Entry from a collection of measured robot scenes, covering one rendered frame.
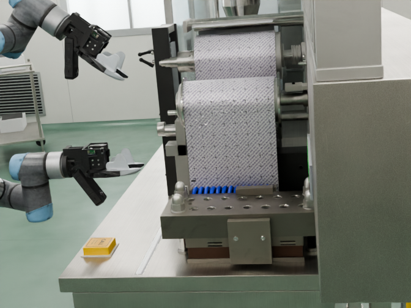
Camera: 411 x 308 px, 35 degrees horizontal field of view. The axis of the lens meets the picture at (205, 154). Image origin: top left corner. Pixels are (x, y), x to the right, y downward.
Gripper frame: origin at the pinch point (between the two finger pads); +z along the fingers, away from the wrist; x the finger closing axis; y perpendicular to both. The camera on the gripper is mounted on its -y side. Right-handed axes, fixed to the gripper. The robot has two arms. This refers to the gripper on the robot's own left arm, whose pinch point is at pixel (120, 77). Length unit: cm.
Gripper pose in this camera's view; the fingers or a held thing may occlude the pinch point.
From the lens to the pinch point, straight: 177.6
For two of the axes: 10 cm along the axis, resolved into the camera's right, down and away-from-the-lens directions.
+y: 5.8, -7.6, -3.0
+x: 1.3, -2.7, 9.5
